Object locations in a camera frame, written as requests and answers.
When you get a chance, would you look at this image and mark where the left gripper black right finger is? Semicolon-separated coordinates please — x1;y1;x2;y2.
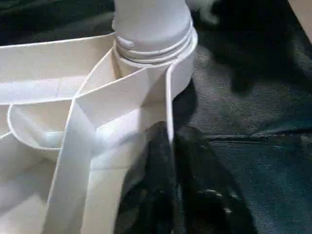
175;126;259;234

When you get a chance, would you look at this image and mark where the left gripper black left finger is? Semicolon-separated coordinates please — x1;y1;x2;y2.
115;122;176;234

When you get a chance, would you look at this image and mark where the white plastic table top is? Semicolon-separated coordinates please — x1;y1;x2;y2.
0;30;198;234

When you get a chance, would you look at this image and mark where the white plastic table leg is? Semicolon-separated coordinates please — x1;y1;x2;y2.
112;0;195;64

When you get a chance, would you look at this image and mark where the black plastic mat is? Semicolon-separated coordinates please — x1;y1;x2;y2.
0;0;312;234

